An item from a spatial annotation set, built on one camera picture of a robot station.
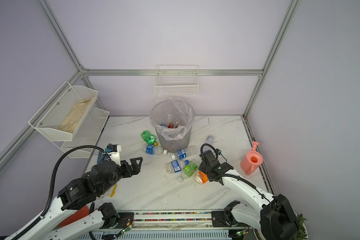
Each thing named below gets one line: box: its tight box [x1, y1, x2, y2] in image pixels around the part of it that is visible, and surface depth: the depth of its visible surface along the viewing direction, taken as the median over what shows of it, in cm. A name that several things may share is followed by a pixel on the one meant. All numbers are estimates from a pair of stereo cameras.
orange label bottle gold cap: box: [194, 170, 209, 184], surface depth 87 cm
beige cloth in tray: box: [59, 96, 95, 134], surface depth 80 cm
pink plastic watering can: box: [240, 141, 264, 176], surface depth 86 cm
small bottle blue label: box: [142, 144, 168, 156], surface depth 97 cm
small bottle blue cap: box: [166, 159, 190, 174], surface depth 92 cm
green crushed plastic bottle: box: [141, 130, 159, 147], surface depth 106 cm
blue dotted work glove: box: [97, 151, 103, 165], surface depth 98 cm
